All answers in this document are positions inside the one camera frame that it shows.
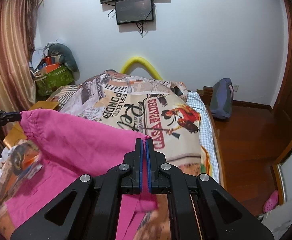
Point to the pink slipper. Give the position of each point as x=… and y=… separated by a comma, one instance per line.
x=271, y=202

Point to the grey plush pillow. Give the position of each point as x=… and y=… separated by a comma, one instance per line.
x=69, y=57

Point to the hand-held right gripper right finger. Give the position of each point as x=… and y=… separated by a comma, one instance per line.
x=150, y=170

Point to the printed blanket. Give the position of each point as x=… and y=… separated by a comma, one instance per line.
x=136, y=105

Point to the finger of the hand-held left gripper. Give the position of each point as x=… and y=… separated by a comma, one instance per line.
x=11, y=117

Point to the pink pants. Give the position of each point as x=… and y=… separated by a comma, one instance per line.
x=86, y=140

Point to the striped pink curtain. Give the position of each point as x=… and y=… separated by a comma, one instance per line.
x=6, y=55

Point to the red box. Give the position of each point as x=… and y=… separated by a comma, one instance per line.
x=52, y=60

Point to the blue checkered bed sheet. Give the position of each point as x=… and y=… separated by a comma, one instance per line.
x=207, y=130

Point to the wooden lap table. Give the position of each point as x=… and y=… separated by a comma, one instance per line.
x=46, y=104

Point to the blue grey backpack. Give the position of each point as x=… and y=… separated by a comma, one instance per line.
x=220, y=100

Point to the orange box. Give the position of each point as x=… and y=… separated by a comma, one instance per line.
x=50, y=68

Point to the small black wall screen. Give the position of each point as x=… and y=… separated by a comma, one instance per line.
x=134, y=10

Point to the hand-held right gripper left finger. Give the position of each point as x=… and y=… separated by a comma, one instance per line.
x=141, y=170

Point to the green patterned box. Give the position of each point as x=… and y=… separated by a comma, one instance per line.
x=54, y=80

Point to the yellow foam tube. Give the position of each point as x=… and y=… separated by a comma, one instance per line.
x=138, y=61

